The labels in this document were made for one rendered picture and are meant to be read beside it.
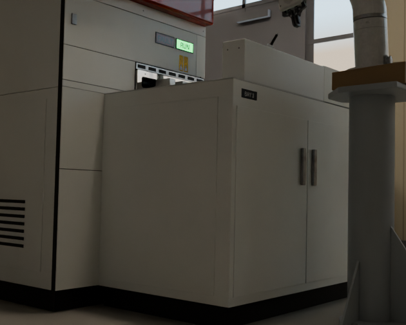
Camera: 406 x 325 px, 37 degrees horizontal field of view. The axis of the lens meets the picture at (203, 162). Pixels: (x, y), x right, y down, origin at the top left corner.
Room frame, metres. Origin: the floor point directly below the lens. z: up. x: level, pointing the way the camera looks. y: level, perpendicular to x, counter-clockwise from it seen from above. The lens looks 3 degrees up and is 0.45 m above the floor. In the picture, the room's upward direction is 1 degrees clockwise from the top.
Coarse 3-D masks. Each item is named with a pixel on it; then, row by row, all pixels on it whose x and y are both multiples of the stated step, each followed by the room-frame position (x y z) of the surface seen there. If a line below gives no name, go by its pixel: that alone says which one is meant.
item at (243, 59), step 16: (224, 48) 2.05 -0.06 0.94; (240, 48) 2.01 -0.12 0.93; (256, 48) 2.05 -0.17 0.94; (272, 48) 2.12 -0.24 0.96; (224, 64) 2.05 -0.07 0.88; (240, 64) 2.01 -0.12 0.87; (256, 64) 2.05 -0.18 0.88; (272, 64) 2.13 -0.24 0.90; (288, 64) 2.21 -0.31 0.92; (304, 64) 2.30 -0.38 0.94; (256, 80) 2.05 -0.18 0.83; (272, 80) 2.13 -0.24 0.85; (288, 80) 2.21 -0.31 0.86; (304, 80) 2.30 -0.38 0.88; (320, 80) 2.40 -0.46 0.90; (320, 96) 2.40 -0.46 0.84
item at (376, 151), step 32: (352, 96) 2.16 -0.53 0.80; (384, 96) 2.10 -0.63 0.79; (352, 128) 2.15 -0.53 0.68; (384, 128) 2.10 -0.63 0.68; (352, 160) 2.15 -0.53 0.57; (384, 160) 2.10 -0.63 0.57; (352, 192) 2.15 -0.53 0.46; (384, 192) 2.10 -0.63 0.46; (352, 224) 2.15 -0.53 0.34; (384, 224) 2.10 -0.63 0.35; (352, 256) 2.15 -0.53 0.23; (384, 256) 2.10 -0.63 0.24; (352, 288) 2.08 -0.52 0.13; (384, 288) 2.10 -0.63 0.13; (352, 320) 2.08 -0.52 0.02; (384, 320) 2.10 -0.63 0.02
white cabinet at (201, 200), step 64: (128, 128) 2.25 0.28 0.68; (192, 128) 2.05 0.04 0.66; (256, 128) 2.05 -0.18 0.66; (320, 128) 2.40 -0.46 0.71; (128, 192) 2.25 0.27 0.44; (192, 192) 2.05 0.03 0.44; (256, 192) 2.06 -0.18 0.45; (320, 192) 2.40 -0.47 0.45; (128, 256) 2.24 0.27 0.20; (192, 256) 2.05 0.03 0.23; (256, 256) 2.06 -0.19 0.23; (320, 256) 2.41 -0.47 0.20; (192, 320) 2.08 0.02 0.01; (256, 320) 2.14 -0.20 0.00
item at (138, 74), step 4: (136, 72) 2.47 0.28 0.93; (140, 72) 2.48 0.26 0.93; (144, 72) 2.50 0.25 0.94; (148, 72) 2.52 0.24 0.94; (136, 76) 2.47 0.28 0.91; (140, 76) 2.48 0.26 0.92; (144, 76) 2.50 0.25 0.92; (148, 76) 2.52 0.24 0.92; (152, 76) 2.53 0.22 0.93; (156, 76) 2.55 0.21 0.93; (160, 76) 2.57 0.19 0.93; (164, 76) 2.59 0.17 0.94; (136, 80) 2.47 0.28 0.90; (140, 80) 2.48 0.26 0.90; (176, 80) 2.65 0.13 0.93; (180, 80) 2.67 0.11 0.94; (136, 84) 2.47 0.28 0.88; (140, 84) 2.48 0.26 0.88; (136, 88) 2.47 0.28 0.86; (140, 88) 2.48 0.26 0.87
